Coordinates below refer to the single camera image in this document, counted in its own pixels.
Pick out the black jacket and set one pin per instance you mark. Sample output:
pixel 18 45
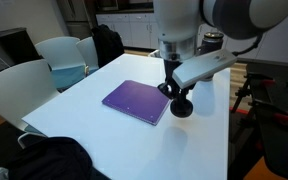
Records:
pixel 107 43

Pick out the trash bin with white liner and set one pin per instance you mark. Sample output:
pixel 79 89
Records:
pixel 154 53

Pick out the stainless steel refrigerator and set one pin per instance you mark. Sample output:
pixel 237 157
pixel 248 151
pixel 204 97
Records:
pixel 74 16

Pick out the teal seat white back chair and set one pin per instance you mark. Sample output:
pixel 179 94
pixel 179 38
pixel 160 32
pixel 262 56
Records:
pixel 62 56

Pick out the black backpack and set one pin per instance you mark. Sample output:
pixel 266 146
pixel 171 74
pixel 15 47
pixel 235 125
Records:
pixel 50 160

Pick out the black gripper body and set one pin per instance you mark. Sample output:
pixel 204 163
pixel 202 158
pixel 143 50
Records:
pixel 171 71

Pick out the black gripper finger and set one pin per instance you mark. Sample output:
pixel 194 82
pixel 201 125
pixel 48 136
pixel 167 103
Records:
pixel 165 90
pixel 185 93

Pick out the all white plastic chair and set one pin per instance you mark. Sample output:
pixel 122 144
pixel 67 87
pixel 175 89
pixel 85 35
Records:
pixel 14 90

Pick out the purple spiral notebook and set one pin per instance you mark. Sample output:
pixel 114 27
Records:
pixel 134 100

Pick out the teal seat chair holding jacket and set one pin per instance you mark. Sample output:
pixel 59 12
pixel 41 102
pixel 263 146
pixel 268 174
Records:
pixel 87 53

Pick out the white kitchen cabinets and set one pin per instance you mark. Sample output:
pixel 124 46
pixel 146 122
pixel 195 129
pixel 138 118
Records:
pixel 130 30

